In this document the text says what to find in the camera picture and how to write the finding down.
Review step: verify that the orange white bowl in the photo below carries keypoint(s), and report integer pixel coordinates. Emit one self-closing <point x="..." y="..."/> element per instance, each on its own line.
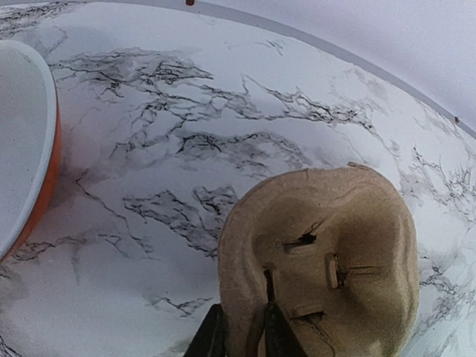
<point x="31" y="142"/>

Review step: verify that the cardboard cup carrier tray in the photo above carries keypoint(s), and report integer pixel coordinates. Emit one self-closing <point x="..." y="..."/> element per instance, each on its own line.
<point x="335" y="250"/>

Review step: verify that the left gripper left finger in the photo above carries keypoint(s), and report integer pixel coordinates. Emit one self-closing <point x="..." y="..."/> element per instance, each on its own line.
<point x="209" y="340"/>

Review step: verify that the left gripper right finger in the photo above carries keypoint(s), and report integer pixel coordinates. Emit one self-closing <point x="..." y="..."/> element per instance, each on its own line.
<point x="280" y="340"/>

